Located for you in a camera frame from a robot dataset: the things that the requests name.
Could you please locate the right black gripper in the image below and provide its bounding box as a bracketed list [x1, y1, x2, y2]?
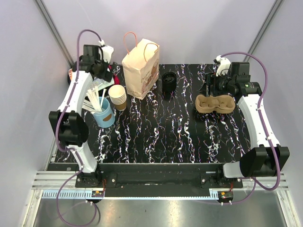
[198, 71, 235, 97]

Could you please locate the stack of paper coffee cups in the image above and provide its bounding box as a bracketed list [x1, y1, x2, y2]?
[108, 85, 127, 111]

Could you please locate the beige paper takeout bag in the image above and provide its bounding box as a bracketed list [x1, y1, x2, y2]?
[122, 31, 160, 100]

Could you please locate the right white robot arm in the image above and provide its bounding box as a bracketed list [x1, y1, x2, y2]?
[195, 58, 290, 188]

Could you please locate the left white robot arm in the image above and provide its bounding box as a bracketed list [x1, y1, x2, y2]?
[49, 41, 114, 187]

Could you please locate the red folded cloth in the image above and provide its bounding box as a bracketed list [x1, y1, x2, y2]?
[108, 65, 120, 85]

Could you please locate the colourful rabbit print cloth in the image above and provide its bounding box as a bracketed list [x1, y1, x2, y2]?
[68, 68, 113, 89]

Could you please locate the stack of brown cup carriers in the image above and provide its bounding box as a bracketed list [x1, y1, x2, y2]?
[195, 95, 235, 114]

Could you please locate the stack of black cup lids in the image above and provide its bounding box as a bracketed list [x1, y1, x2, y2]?
[161, 72, 177, 92]

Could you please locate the light blue straw holder cup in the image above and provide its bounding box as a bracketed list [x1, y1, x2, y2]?
[92, 98, 115, 128]

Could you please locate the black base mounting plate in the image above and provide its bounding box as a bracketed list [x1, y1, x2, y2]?
[75, 163, 243, 199]

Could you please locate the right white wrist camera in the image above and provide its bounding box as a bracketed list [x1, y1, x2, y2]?
[214, 55, 231, 77]

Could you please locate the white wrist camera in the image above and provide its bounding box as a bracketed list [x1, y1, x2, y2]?
[214, 55, 231, 77]
[99, 40, 114, 63]

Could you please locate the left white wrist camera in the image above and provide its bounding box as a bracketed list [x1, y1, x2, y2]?
[99, 40, 114, 63]

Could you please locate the aluminium frame rail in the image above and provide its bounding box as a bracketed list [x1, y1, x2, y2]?
[23, 167, 300, 227]

